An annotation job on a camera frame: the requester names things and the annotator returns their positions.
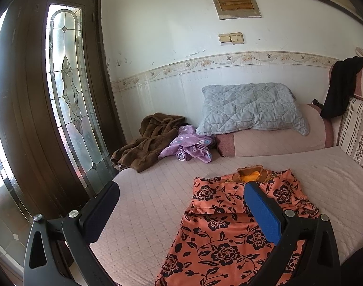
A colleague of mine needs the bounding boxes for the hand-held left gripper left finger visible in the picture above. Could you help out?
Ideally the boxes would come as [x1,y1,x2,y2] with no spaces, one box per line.
[23,181,121,286]

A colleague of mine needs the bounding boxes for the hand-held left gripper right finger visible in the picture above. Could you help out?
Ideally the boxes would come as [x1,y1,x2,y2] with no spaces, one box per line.
[243,181,341,286]

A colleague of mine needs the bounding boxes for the orange black floral garment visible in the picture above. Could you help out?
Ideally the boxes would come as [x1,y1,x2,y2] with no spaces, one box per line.
[154,167,322,286]

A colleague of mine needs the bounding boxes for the pink quilted bed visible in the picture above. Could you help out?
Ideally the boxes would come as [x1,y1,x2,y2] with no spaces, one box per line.
[89,146,363,286]

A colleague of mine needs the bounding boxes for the pink bolster cushion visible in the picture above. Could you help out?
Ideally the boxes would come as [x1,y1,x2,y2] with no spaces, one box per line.
[216,104,334,158]

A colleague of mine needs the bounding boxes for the brown blanket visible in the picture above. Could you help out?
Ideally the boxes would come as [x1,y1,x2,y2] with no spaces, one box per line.
[111,112,186,173]

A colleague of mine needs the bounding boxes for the purple floral cloth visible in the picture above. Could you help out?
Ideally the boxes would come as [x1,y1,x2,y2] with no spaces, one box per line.
[158,125,215,164]

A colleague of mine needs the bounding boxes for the grey quilted pillow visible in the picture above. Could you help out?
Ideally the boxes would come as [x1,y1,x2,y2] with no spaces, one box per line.
[196,82,310,137]

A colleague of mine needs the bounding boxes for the brown stained glass door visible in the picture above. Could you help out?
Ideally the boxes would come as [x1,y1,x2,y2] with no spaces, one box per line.
[0,0,127,277]

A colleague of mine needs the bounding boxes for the striped floral cushion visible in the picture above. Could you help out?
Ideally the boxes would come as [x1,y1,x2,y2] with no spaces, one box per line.
[338,97,363,176]

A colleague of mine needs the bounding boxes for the cream double light switch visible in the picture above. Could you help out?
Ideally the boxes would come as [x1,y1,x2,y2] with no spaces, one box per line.
[219,32,244,46]

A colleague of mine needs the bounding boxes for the grey wall panel box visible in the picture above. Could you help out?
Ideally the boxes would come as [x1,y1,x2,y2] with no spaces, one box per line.
[211,0,262,21]

